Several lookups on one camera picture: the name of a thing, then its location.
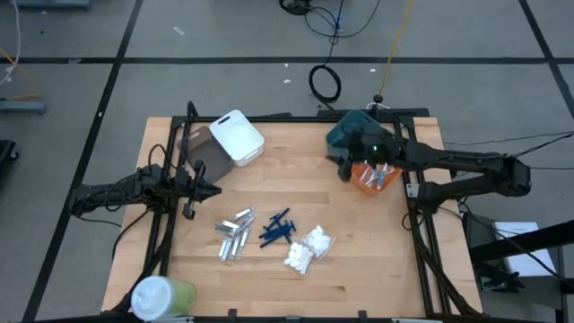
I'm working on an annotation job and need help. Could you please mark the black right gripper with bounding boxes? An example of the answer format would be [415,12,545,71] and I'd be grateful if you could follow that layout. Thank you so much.
[338,127,403,181]

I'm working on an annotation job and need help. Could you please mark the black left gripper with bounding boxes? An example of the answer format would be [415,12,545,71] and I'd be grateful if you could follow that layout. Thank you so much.
[177,160,223,220]

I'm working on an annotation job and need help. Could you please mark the grey plastic bin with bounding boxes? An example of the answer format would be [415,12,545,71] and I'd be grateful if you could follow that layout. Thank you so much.
[177,125,235,184]

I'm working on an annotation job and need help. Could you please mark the orange plastic bin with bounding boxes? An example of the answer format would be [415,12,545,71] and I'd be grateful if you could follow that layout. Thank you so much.
[350,160,404,197]

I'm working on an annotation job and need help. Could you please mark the teal plastic bin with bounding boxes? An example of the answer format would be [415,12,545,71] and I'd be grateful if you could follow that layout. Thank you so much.
[325,109,383,165]

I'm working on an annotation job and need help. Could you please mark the white plastic bin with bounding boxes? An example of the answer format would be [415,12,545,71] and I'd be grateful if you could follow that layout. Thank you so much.
[208,109,265,168]

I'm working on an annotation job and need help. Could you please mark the green disinfecting wipes canister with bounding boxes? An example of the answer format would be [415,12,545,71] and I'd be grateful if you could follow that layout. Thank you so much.
[130,275,197,322]

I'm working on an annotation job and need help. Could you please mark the black beam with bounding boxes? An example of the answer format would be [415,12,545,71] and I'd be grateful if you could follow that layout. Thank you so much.
[468,219,574,266]

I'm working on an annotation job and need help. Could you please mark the white box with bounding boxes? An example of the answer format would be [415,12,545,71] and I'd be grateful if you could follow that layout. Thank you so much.
[491,220,557,278]

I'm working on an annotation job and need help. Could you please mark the grey metal foot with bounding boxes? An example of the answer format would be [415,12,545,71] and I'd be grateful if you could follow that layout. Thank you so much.
[0,100,48,115]
[13,0,92,11]

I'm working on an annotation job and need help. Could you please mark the black caster base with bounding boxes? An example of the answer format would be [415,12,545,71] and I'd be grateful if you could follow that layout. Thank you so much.
[0,139,20,176]

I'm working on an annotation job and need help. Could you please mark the grey equipment cart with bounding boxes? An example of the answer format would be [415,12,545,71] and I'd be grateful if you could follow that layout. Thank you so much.
[464,210,569,323]

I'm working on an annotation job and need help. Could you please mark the black metal table frame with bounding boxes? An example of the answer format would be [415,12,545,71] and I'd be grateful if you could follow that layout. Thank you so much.
[105,100,483,323]

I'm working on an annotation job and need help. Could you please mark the black coiled floor cable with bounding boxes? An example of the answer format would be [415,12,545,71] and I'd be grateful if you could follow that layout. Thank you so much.
[308,26,344,111]

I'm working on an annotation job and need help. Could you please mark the black cable bundle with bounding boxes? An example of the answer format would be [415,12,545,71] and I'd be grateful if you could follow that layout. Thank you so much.
[278,0,315,17]

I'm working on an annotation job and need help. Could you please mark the thin yellow floor cable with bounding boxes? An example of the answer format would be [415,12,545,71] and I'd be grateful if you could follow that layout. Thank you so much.
[0,47,45,102]

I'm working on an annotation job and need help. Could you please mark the white floor cable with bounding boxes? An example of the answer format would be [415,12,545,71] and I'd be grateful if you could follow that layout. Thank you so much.
[0,0,22,86]

